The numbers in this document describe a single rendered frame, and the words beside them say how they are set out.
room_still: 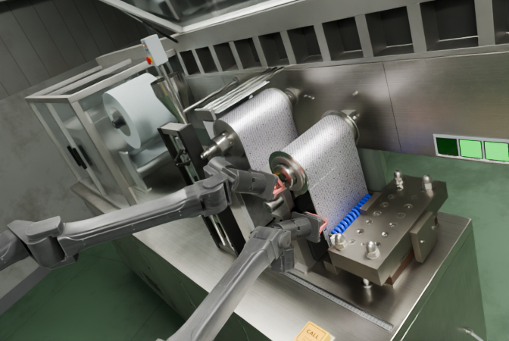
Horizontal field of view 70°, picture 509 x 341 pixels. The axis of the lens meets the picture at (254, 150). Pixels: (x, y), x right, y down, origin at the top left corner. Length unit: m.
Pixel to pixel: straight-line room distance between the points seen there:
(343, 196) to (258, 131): 0.34
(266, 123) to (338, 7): 0.41
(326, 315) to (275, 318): 0.15
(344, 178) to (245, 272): 0.48
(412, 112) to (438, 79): 0.13
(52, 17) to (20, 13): 0.30
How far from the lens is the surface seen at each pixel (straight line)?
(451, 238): 1.27
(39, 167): 4.09
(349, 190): 1.19
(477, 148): 1.11
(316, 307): 1.15
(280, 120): 1.26
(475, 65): 1.02
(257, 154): 1.21
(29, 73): 4.18
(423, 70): 1.07
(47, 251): 0.92
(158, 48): 1.39
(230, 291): 0.81
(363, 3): 1.09
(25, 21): 4.31
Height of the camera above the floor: 1.76
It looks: 23 degrees down
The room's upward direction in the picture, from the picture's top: 22 degrees counter-clockwise
